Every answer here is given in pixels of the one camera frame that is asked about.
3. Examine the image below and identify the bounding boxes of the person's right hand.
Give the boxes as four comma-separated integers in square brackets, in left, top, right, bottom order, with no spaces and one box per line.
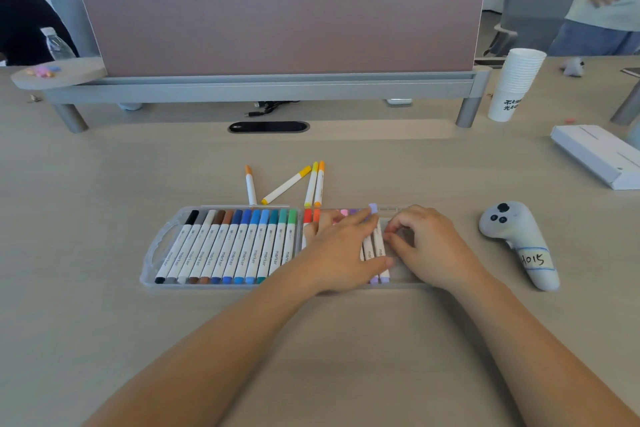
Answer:
[382,205,489,293]

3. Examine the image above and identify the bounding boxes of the person's left hand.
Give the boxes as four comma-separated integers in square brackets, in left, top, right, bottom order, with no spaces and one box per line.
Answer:
[297,210,396,295]

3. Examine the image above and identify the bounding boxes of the pale lilac white marker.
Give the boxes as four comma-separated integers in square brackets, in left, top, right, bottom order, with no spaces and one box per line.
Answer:
[376,228,391,284]

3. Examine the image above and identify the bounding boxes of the lilac capped white marker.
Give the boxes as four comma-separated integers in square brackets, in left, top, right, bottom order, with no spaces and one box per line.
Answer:
[368,203,380,285]

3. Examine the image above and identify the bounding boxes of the person's right forearm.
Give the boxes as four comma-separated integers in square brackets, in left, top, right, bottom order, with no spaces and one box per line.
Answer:
[449,274,640,427]

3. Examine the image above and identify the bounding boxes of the person's left forearm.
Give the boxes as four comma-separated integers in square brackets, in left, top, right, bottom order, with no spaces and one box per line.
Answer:
[79,262,327,427]

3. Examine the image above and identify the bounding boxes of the long orange capped marker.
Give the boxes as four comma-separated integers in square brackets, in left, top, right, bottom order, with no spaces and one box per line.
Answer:
[313,160,326,207]

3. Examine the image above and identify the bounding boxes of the lime capped marker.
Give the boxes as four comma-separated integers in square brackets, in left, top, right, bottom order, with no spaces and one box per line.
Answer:
[304,161,320,207]

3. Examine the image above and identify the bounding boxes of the yellow capped marker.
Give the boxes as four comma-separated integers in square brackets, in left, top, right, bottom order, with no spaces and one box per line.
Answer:
[261,166,313,205]

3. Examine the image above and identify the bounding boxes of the row of coloured markers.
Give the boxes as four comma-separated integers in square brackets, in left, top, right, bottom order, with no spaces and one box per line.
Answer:
[154,209,300,285]

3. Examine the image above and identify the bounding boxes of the grey labelled hand controller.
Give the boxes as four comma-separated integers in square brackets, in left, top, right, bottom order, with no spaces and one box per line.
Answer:
[478,201,561,292]

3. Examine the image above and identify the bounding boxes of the grey desk shelf riser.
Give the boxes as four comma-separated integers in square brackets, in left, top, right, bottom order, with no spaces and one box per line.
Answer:
[10,57,494,135]

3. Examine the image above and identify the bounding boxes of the clear plastic marker case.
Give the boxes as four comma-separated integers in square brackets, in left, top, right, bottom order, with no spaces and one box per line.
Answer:
[139,204,437,290]

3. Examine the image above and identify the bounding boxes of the stack of white paper cups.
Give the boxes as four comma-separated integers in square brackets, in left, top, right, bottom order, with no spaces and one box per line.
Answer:
[487,48,548,123]

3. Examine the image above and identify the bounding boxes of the pink desk divider panel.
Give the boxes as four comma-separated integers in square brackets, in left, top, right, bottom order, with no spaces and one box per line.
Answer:
[78,0,487,78]

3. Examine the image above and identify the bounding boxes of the white cardboard box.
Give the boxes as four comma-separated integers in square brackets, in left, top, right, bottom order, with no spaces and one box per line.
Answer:
[550,124,640,191]

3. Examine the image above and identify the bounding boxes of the small grey hand controller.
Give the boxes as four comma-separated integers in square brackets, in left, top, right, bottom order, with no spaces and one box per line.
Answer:
[559,57,586,78]

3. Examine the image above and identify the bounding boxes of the grey office chair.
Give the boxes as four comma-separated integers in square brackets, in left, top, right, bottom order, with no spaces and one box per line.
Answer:
[483,0,582,60]

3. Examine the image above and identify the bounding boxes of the clear plastic water bottle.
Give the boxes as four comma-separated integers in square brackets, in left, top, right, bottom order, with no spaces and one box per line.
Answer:
[40,27,77,61]

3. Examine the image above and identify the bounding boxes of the grey chair backrest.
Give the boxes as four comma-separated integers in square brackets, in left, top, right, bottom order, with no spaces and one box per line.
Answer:
[49,0,102,58]

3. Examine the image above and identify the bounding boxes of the black cable grommet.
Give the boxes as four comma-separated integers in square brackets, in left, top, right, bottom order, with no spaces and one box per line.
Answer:
[228,120,310,134]

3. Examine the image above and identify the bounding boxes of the black cables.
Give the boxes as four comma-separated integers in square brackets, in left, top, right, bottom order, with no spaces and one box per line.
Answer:
[246,100,302,118]

